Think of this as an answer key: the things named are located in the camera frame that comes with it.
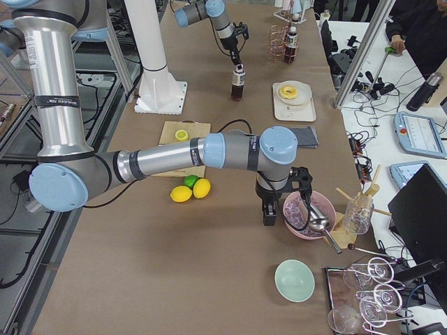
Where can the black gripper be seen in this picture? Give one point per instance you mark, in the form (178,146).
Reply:
(267,194)
(231,45)

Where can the tea bottle being moved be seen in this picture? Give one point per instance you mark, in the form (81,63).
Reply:
(237,84)

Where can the tea bottle front in rack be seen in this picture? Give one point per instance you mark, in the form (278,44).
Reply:
(290,45)

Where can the cream serving tray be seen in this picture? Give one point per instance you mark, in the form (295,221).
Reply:
(285,112)

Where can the clear plastic ice cubes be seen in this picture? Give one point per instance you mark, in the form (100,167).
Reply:
(295,212)

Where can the pink bowl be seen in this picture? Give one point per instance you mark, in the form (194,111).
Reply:
(325,206)

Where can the steel ice scoop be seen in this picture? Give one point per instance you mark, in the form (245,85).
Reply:
(320,223)

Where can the glazed donut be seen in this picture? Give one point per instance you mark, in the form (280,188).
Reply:
(288,92)

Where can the white plate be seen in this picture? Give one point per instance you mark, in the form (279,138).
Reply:
(304,90)

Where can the yellow lemon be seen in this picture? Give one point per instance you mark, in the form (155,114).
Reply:
(201,188)
(181,194)

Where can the mint green bowl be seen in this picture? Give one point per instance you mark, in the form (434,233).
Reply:
(294,281)

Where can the bamboo cutting board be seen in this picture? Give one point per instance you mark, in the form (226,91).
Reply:
(195,129)

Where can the grey folded cloth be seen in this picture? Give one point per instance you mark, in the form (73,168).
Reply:
(306,137)

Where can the green lime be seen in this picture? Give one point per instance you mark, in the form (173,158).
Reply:
(190,180)

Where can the clear glass cup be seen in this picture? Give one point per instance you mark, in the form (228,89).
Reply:
(358,214)

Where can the wooden cup tree stand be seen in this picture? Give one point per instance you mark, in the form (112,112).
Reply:
(346,239)

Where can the half lemon slice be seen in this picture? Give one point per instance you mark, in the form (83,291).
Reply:
(181,135)

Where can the wine glass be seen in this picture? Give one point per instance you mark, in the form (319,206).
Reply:
(368,317)
(365,276)
(385,295)

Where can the blue teach pendant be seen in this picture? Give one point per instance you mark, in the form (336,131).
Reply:
(401,173)
(418,135)

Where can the black laptop monitor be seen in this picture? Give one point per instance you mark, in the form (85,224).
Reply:
(419,215)

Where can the person in black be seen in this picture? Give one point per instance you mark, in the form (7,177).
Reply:
(421,31)

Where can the black thermos bottle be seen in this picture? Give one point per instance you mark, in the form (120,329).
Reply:
(425,92)

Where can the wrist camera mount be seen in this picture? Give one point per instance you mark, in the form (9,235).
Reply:
(301,181)

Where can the copper wire bottle rack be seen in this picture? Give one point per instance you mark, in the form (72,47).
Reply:
(276,42)

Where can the white wire cup rack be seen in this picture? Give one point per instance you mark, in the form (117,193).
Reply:
(286,9)

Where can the aluminium frame post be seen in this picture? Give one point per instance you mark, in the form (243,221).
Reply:
(372,32)

